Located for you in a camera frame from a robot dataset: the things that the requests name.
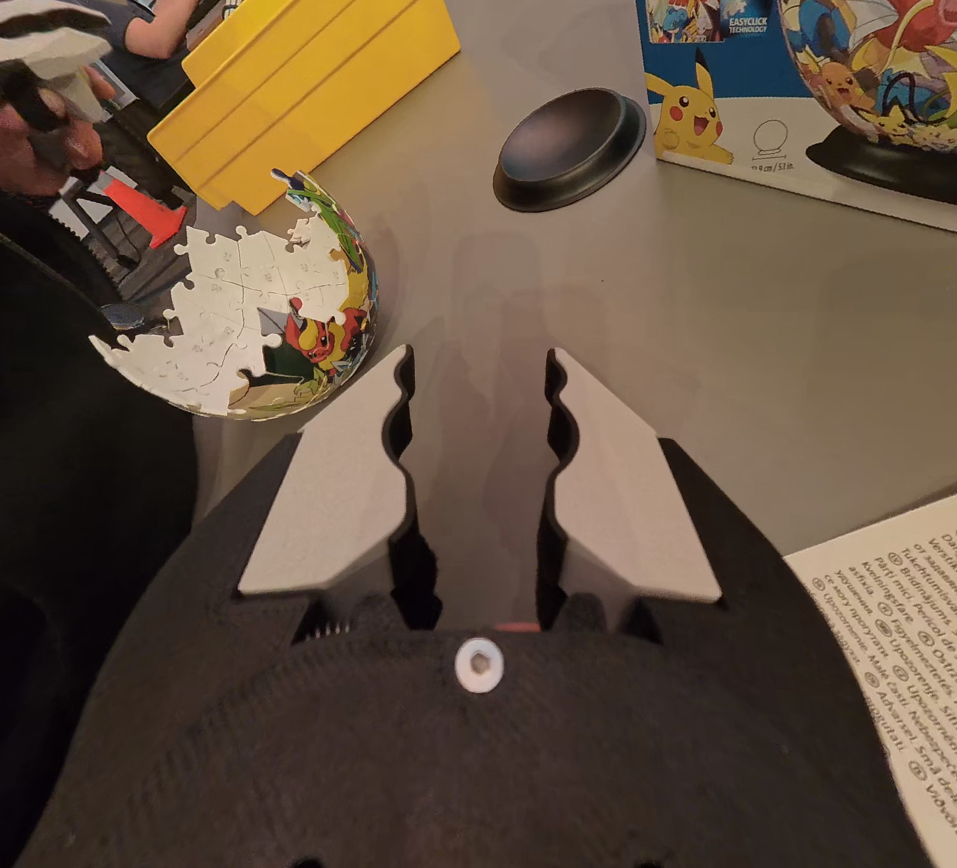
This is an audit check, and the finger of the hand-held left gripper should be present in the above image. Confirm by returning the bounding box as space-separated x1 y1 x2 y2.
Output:
0 0 112 40
0 33 113 126

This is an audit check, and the black round ball stand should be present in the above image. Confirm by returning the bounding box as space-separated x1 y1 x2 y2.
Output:
492 87 647 214

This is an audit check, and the yellow plastic bin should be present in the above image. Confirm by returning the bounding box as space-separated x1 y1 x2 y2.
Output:
147 0 462 217

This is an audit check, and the person's left hand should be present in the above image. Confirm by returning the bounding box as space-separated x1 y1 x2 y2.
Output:
0 64 118 197

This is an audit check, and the orange cone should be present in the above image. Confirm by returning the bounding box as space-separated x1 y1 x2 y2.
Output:
101 178 188 250

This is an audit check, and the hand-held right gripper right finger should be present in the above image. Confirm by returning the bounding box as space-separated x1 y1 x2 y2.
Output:
535 347 723 626

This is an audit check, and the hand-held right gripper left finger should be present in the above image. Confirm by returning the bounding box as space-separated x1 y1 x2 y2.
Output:
237 345 417 607

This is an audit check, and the white instruction leaflet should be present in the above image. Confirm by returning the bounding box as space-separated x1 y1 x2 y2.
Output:
784 494 957 865

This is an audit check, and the person's black clothing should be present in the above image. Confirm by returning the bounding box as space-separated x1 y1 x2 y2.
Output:
0 195 199 847

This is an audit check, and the colourful puzzle box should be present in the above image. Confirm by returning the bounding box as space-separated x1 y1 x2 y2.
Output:
624 0 957 233

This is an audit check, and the partly built puzzle ball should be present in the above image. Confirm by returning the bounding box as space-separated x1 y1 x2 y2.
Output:
88 169 380 422

